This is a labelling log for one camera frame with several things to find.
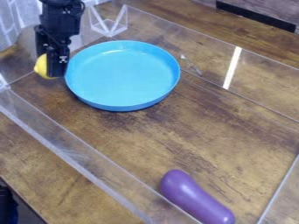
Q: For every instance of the purple toy eggplant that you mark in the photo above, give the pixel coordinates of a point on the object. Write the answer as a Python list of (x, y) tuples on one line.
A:
[(181, 189)]

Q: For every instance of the dark object bottom left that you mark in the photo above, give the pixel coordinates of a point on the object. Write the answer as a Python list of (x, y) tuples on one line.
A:
[(9, 207)]

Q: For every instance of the white grid curtain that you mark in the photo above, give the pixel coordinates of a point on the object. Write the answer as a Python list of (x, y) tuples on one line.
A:
[(19, 14)]

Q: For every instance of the yellow lemon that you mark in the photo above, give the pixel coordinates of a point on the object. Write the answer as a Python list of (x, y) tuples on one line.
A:
[(41, 67)]

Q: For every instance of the clear acrylic enclosure wall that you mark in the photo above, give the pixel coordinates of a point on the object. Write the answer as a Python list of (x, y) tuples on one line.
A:
[(86, 166)]

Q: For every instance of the blue round tray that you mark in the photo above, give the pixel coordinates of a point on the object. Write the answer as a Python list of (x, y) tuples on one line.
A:
[(122, 75)]

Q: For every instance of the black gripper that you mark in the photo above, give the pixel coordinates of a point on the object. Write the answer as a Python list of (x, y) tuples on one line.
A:
[(59, 25)]

